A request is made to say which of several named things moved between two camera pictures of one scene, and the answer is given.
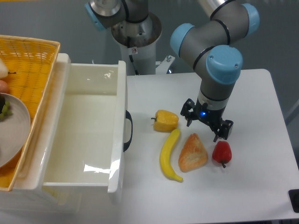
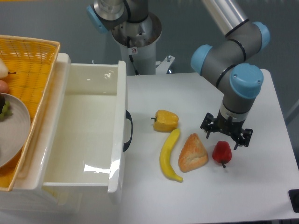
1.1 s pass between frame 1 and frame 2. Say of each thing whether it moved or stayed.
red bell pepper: stayed
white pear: stayed
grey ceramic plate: stayed
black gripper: moved
